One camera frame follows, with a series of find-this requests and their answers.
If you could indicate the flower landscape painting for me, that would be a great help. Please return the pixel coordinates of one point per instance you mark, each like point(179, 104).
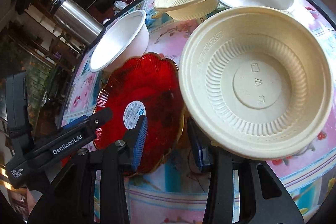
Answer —
point(15, 59)

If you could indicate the white plastic bag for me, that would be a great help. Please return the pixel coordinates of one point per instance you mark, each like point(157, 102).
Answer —
point(120, 5)

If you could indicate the red glass plate with sticker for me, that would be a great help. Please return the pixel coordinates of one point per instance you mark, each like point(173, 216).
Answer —
point(146, 85)

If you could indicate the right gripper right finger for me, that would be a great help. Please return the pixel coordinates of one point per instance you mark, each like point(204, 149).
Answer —
point(262, 196)

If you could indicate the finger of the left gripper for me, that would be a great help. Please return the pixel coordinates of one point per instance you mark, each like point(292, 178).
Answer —
point(93, 122)
point(74, 123)

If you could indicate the colourful fruit pattern tablecloth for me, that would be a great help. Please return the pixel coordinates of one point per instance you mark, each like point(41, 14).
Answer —
point(176, 192)

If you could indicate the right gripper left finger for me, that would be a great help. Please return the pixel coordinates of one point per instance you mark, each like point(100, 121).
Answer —
point(119, 158)

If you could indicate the small cream ribbed bowl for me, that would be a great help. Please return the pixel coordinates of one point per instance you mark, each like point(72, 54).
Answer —
point(183, 10)

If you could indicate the stainless steel thermos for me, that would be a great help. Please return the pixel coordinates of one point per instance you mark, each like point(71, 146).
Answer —
point(75, 21)

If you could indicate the large cream ribbed bowl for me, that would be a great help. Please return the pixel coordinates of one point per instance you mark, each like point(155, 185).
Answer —
point(257, 82)

